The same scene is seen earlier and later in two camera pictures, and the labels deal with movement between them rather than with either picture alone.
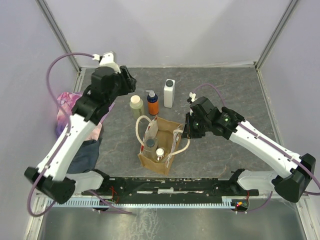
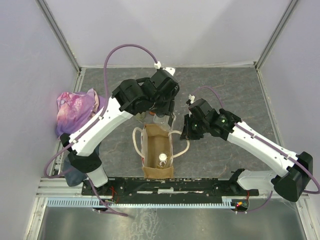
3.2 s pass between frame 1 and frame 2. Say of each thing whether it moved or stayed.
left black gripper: moved
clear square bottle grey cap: moved
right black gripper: stayed
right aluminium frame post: stayed
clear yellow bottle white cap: moved
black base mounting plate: stayed
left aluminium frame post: stayed
